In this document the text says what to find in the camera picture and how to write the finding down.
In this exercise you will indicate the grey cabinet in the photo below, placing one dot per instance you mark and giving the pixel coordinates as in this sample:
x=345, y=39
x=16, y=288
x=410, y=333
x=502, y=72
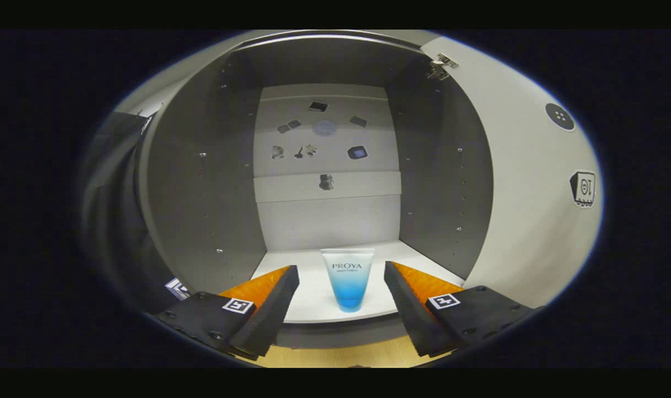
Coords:
x=202, y=193

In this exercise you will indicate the light grey cabinet door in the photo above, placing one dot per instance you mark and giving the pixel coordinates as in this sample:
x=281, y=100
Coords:
x=523, y=193

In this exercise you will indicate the blue white book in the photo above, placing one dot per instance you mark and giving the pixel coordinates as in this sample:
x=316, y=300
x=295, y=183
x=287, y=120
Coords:
x=175, y=287

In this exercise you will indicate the black backdrop cloth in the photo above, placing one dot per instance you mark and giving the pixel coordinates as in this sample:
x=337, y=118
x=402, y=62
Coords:
x=114, y=221

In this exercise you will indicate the metal door hinge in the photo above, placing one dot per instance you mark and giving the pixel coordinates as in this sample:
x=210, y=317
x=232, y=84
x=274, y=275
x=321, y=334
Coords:
x=440, y=63

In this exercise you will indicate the blue white tube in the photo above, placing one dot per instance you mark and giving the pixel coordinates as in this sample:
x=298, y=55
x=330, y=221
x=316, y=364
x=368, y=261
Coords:
x=349, y=282

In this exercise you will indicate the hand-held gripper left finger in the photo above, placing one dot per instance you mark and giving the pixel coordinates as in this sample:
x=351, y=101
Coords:
x=271, y=315

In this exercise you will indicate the white cabinet shelf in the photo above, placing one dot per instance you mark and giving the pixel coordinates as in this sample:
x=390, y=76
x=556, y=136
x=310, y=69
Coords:
x=313, y=298

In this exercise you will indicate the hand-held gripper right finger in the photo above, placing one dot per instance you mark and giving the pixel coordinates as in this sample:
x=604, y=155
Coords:
x=410, y=315

